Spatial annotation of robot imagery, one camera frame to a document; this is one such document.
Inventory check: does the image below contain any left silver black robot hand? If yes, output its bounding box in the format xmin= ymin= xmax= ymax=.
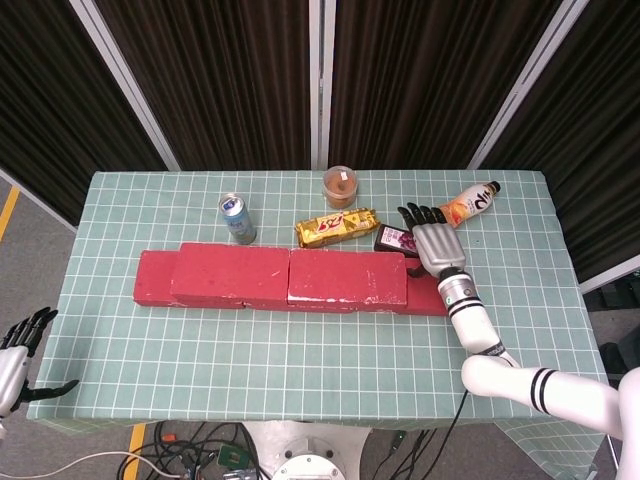
xmin=0 ymin=308 xmax=80 ymax=419

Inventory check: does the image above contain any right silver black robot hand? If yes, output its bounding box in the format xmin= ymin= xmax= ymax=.
xmin=397 ymin=202 xmax=467 ymax=279

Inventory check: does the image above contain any red brick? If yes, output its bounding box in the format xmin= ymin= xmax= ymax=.
xmin=353 ymin=259 xmax=451 ymax=317
xmin=243 ymin=295 xmax=359 ymax=314
xmin=169 ymin=242 xmax=292 ymax=304
xmin=286 ymin=249 xmax=409 ymax=305
xmin=132 ymin=249 xmax=246 ymax=307

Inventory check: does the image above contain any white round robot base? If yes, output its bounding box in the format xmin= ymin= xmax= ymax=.
xmin=243 ymin=422 xmax=374 ymax=480

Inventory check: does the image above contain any dark purple grape drink bottle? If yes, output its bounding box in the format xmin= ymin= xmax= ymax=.
xmin=373 ymin=223 xmax=420 ymax=259

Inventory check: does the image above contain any orange juice bottle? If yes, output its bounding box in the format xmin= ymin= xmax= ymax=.
xmin=438 ymin=180 xmax=502 ymax=231

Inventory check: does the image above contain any yellow biscuit packet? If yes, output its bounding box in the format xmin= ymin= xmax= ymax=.
xmin=293 ymin=207 xmax=381 ymax=250

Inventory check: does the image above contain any clear plastic snack jar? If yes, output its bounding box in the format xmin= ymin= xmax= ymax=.
xmin=321 ymin=164 xmax=360 ymax=210

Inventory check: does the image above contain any dark ribbed partition panel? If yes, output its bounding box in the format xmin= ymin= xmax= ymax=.
xmin=94 ymin=0 xmax=321 ymax=171
xmin=327 ymin=0 xmax=566 ymax=171
xmin=0 ymin=0 xmax=169 ymax=226
xmin=479 ymin=0 xmax=640 ymax=284

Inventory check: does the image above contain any black chair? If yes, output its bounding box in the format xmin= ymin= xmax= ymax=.
xmin=582 ymin=285 xmax=640 ymax=376

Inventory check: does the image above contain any light blue drink can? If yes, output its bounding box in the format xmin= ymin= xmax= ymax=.
xmin=217 ymin=193 xmax=258 ymax=245

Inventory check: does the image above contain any green checkered tablecloth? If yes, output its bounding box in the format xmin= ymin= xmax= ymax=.
xmin=25 ymin=169 xmax=609 ymax=479

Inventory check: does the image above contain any green circuit board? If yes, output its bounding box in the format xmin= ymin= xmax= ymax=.
xmin=218 ymin=446 xmax=247 ymax=469

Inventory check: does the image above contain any white floor cable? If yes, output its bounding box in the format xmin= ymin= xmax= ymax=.
xmin=0 ymin=451 xmax=174 ymax=480

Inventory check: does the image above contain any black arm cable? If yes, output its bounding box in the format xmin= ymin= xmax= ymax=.
xmin=439 ymin=389 xmax=469 ymax=451

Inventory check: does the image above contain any white partition base rail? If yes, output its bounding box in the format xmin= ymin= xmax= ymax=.
xmin=0 ymin=167 xmax=79 ymax=234
xmin=579 ymin=268 xmax=640 ymax=295

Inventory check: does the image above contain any white partition frame post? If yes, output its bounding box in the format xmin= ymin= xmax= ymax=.
xmin=467 ymin=0 xmax=591 ymax=169
xmin=69 ymin=0 xmax=182 ymax=171
xmin=308 ymin=0 xmax=335 ymax=169

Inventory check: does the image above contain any black floor cable bundle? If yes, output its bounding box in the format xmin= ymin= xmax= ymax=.
xmin=117 ymin=422 xmax=261 ymax=480
xmin=384 ymin=428 xmax=439 ymax=480

